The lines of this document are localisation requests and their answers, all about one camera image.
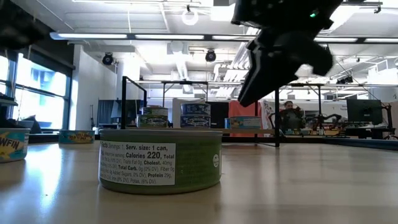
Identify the grey blue cabinet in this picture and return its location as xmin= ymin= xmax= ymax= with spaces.
xmin=97 ymin=99 xmax=144 ymax=129

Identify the wooden shelf black metal frame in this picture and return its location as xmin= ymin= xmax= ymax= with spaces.
xmin=120 ymin=75 xmax=280 ymax=147

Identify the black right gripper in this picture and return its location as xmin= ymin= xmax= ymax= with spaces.
xmin=238 ymin=27 xmax=335 ymax=108

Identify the dark background desk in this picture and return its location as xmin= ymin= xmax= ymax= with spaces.
xmin=343 ymin=123 xmax=397 ymax=140

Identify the white ceiling ring fixture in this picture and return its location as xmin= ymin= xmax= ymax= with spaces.
xmin=181 ymin=6 xmax=200 ymax=27

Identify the salmon partition panel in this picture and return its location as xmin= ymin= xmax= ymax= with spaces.
xmin=228 ymin=99 xmax=265 ymax=138

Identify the black computer monitor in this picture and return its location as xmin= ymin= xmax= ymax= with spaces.
xmin=346 ymin=98 xmax=384 ymax=126

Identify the large room window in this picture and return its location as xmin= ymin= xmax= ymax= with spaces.
xmin=0 ymin=51 xmax=75 ymax=130

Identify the black ceiling rail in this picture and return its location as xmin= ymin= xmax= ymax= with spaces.
xmin=340 ymin=1 xmax=383 ymax=14

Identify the black background rig frame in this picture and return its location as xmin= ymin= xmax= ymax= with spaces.
xmin=278 ymin=82 xmax=324 ymax=130
xmin=160 ymin=80 xmax=209 ymax=128

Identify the black partition panel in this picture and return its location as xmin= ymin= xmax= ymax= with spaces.
xmin=205 ymin=101 xmax=230 ymax=129

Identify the white partition panel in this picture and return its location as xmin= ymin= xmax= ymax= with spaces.
xmin=172 ymin=98 xmax=206 ymax=128

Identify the white printed banner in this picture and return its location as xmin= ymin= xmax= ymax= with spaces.
xmin=260 ymin=100 xmax=276 ymax=130

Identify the long ceiling light strip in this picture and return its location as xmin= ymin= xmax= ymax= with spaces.
xmin=49 ymin=32 xmax=398 ymax=44

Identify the black ceiling dome camera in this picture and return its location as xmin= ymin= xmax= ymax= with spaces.
xmin=101 ymin=52 xmax=114 ymax=66
xmin=204 ymin=49 xmax=218 ymax=63

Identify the blue label seafood can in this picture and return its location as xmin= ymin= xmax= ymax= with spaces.
xmin=180 ymin=103 xmax=211 ymax=116
xmin=180 ymin=114 xmax=211 ymax=129

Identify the black ceiling spotlight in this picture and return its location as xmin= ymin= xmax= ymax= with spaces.
xmin=335 ymin=74 xmax=354 ymax=85

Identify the person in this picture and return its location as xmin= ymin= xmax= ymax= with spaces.
xmin=279 ymin=100 xmax=308 ymax=134

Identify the black metal table frame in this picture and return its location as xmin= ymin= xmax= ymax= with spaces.
xmin=27 ymin=132 xmax=398 ymax=152

